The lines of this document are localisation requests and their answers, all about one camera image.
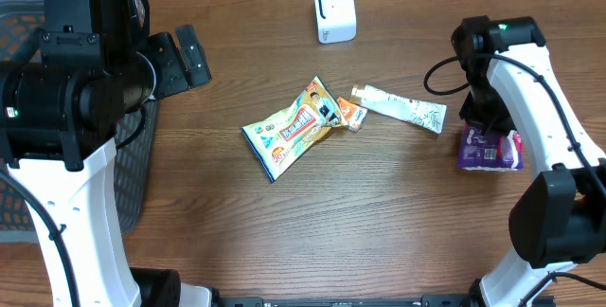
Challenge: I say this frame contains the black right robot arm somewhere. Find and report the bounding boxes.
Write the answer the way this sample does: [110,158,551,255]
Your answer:
[451,16,605,306]

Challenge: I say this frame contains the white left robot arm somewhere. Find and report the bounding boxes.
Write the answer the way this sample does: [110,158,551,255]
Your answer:
[1,0,213,307]

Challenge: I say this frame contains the grey plastic mesh basket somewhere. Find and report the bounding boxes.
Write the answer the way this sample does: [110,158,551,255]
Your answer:
[1,0,159,244]

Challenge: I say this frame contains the white tube gold cap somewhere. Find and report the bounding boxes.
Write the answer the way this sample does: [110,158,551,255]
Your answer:
[350,84,447,135]

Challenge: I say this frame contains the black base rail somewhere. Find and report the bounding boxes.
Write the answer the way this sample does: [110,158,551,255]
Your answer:
[210,287,478,307]

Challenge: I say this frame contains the red purple pad pack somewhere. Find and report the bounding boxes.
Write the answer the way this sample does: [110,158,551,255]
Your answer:
[457,123,524,172]

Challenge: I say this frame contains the yellow wet wipes pack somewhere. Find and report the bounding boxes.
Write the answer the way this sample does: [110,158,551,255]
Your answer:
[241,77,347,183]

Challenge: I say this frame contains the white barcode scanner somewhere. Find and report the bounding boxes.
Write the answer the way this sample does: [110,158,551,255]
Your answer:
[314,0,357,45]

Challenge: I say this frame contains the small orange snack packet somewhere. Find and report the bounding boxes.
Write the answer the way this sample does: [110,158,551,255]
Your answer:
[337,97,367,132]

